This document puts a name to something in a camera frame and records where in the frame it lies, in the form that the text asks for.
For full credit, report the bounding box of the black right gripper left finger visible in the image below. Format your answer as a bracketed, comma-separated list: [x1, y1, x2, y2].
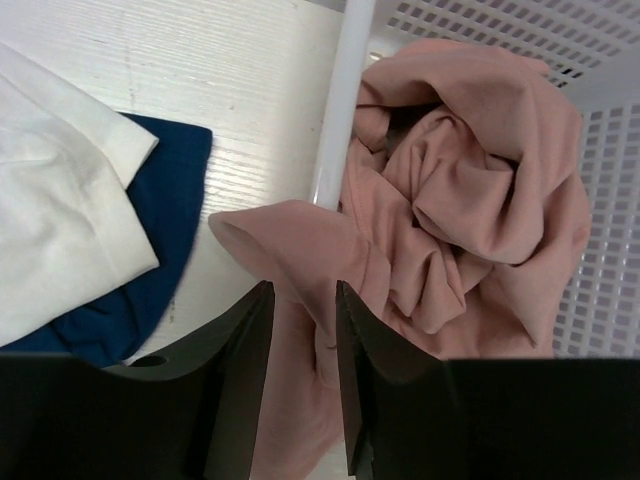
[1, 281, 275, 479]

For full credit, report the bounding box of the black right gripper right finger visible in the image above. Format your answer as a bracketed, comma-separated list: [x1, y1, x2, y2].
[335, 282, 639, 479]

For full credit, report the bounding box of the pink t-shirt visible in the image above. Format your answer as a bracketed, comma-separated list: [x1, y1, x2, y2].
[209, 39, 591, 479]

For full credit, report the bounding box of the navy blue t-shirt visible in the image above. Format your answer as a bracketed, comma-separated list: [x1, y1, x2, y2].
[1, 114, 213, 368]

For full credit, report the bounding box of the white Coca-Cola t-shirt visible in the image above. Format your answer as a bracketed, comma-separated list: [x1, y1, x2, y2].
[1, 47, 158, 344]

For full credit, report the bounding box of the white perforated plastic basket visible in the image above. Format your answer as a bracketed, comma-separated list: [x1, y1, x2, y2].
[310, 0, 639, 357]

